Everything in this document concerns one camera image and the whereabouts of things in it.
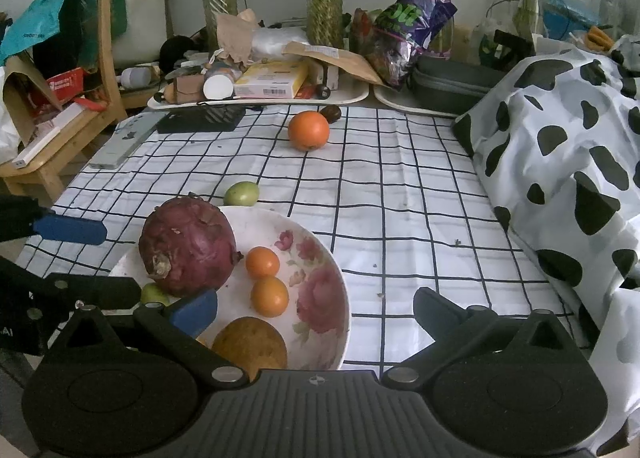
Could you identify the black zip case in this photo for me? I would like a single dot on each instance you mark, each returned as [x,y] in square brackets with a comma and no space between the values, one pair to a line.
[450,83]

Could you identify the small orange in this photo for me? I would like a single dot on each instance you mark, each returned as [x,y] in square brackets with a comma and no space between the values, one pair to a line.
[262,262]
[270,297]

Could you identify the grey remote control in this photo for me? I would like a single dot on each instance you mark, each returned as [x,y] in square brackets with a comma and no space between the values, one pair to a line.
[122,143]

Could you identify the large orange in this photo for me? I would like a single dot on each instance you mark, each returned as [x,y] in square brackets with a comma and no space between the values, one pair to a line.
[308,131]

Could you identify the red box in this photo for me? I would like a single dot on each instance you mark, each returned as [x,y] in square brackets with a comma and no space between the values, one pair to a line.
[62,86]

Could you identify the white book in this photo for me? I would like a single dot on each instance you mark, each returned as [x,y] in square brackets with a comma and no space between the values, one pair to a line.
[50,136]

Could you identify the white cluttered tray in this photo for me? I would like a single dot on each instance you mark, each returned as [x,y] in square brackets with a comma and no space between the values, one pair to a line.
[350,95]

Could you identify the white square bin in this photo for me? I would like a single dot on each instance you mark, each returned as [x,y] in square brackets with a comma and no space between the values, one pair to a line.
[142,28]

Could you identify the brown round fruit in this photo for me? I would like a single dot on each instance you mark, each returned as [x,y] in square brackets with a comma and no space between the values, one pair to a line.
[250,343]

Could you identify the teal plastic bag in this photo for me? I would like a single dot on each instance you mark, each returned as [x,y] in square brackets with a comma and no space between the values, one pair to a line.
[35,13]

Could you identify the grey white cylinder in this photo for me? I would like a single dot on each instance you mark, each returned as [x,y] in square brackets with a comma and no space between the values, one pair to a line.
[137,77]

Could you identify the small green fruit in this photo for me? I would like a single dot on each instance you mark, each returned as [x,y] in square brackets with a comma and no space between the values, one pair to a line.
[152,294]
[241,193]

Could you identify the small dark fruit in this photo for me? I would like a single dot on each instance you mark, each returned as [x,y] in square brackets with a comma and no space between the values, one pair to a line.
[331,113]

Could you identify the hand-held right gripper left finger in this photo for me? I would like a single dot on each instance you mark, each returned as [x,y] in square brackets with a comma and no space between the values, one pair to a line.
[195,312]

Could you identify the white floral plate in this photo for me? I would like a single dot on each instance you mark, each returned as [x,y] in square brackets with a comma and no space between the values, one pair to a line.
[300,258]

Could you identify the wooden chair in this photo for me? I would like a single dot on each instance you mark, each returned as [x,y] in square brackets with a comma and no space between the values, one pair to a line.
[107,63]

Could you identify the white black checked tablecloth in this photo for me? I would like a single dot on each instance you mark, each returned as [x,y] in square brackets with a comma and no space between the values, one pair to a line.
[400,213]

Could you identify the crumpled brown paper bag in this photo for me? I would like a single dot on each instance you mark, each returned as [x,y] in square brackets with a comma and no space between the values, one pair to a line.
[235,36]

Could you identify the red onion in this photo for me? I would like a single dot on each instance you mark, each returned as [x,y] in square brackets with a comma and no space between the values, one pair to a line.
[187,248]

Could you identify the purple snack bag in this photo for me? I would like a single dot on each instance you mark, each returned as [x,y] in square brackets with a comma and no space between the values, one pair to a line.
[415,18]

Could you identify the blue plastic bag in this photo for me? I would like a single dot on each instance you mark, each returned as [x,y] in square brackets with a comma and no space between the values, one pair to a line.
[570,8]

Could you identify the cow print blanket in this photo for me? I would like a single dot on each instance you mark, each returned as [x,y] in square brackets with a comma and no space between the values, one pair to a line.
[565,138]

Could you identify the black mesh pouch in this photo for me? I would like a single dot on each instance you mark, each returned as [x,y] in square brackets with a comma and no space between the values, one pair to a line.
[200,118]

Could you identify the yellow box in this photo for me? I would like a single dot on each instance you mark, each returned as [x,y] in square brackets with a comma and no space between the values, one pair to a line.
[270,78]

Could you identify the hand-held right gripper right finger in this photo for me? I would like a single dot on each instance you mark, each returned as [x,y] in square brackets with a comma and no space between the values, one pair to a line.
[429,310]

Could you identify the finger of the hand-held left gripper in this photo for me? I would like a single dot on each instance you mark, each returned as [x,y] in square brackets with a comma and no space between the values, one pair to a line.
[100,290]
[75,230]

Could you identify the white round jar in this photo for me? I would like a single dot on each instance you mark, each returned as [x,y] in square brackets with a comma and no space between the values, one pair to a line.
[218,86]

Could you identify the small brown box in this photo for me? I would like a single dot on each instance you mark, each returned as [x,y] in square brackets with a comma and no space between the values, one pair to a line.
[187,88]

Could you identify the black device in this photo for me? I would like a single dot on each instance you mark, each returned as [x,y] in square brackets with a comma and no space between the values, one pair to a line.
[507,48]

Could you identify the clear plastic bag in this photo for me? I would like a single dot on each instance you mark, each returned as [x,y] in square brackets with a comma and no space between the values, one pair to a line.
[280,38]

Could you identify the black round object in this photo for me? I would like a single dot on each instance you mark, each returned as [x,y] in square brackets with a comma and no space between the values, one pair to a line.
[177,51]

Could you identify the brown cardboard envelope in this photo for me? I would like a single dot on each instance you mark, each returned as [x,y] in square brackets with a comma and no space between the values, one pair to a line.
[340,61]

